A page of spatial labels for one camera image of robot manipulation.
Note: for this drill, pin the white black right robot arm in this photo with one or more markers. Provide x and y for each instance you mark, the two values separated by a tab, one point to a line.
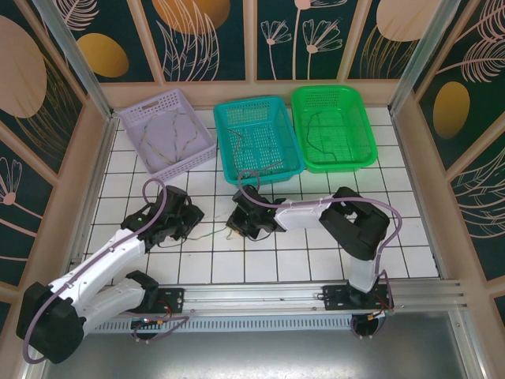
300	215

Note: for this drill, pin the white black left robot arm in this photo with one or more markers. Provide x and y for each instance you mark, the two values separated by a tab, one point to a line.
110	256

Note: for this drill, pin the lavender plastic basket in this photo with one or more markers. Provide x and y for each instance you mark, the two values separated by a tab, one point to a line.
158	138

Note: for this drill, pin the green plastic basket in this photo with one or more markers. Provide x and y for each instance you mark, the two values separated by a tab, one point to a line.
335	167

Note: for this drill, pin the teal plastic basket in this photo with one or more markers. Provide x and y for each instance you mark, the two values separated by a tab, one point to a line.
256	118

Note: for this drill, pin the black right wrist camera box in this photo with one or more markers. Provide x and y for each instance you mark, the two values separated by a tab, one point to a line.
244	199

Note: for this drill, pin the aluminium mounting rail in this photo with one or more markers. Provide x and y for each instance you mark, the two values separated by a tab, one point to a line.
252	298

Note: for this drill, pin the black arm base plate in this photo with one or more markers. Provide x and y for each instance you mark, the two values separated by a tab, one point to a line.
335	298
171	300

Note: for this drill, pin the dark floral wall panel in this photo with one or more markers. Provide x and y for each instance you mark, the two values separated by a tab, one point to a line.
126	31
19	237
485	221
367	59
485	118
23	79
284	59
233	39

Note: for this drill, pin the aluminium corner post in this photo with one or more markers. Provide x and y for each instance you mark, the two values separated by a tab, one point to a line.
79	67
418	67

